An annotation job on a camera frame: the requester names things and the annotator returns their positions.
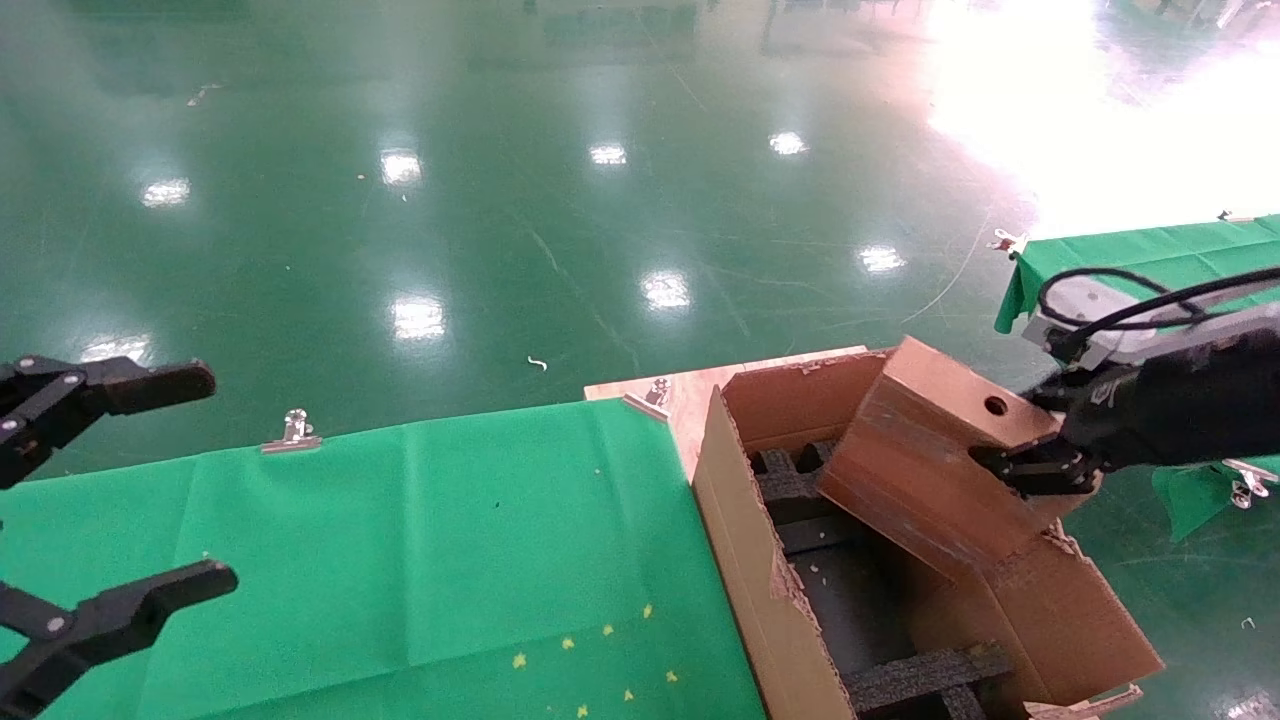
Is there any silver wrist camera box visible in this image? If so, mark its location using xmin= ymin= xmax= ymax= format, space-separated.
xmin=1020 ymin=274 xmax=1206 ymax=363

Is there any grey camera mounting bracket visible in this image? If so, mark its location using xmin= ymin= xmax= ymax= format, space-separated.
xmin=1095 ymin=298 xmax=1280 ymax=351

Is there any large green tablecloth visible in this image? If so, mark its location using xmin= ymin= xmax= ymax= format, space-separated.
xmin=0 ymin=398 xmax=767 ymax=720

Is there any small brown cardboard box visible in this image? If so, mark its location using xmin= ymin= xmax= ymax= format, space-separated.
xmin=817 ymin=335 xmax=1103 ymax=583

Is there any black camera cable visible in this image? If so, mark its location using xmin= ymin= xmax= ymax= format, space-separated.
xmin=1037 ymin=265 xmax=1280 ymax=337

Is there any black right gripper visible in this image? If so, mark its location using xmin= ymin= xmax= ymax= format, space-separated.
xmin=967 ymin=328 xmax=1280 ymax=500

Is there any large open cardboard carton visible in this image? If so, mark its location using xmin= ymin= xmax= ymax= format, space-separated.
xmin=690 ymin=345 xmax=1167 ymax=720

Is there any black foam insert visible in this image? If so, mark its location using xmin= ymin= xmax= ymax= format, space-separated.
xmin=845 ymin=643 xmax=1017 ymax=720
xmin=753 ymin=440 xmax=861 ymax=504

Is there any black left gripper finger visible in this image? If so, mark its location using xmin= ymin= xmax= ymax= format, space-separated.
xmin=0 ymin=355 xmax=218 ymax=491
xmin=0 ymin=559 xmax=240 ymax=720

